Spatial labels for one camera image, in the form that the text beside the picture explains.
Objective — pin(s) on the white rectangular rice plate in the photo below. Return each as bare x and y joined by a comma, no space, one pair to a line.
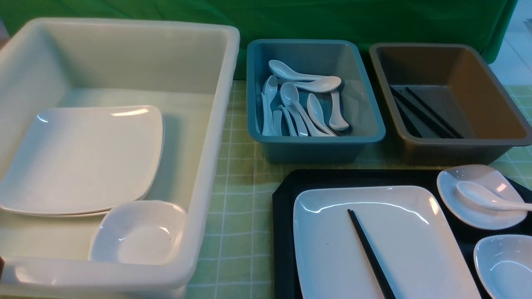
407,231

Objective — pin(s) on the black chopstick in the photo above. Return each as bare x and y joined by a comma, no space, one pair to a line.
373,260

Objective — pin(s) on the white oval dish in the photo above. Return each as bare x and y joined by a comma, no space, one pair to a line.
504,265
449,183

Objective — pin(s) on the white square plate bottom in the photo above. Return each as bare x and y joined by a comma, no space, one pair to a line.
154,174

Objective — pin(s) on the white square plate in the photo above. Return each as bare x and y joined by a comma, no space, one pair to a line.
83,158
154,174

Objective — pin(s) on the white square plate top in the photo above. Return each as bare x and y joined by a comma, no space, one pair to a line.
83,158

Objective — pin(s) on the white spoon top horizontal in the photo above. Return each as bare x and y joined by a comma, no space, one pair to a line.
281,70

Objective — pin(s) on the white spoon horizontal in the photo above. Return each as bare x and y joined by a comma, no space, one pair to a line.
281,70
323,85

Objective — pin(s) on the teal plastic bin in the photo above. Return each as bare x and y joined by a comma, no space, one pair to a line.
357,102

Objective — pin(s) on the large white plastic tub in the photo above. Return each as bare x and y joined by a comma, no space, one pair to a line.
96,113

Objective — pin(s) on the green checked tablecloth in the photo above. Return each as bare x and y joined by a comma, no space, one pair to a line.
236,257

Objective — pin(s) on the white small bowl in tub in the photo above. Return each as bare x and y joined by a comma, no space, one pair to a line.
140,232

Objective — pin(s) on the black chopsticks in bin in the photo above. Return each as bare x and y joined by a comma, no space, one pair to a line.
428,116

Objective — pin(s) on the brown plastic bin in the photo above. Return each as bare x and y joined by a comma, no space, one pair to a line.
457,83

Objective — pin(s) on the black serving tray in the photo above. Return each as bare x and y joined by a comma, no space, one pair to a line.
286,281

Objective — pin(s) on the green backdrop cloth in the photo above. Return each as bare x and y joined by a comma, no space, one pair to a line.
480,24

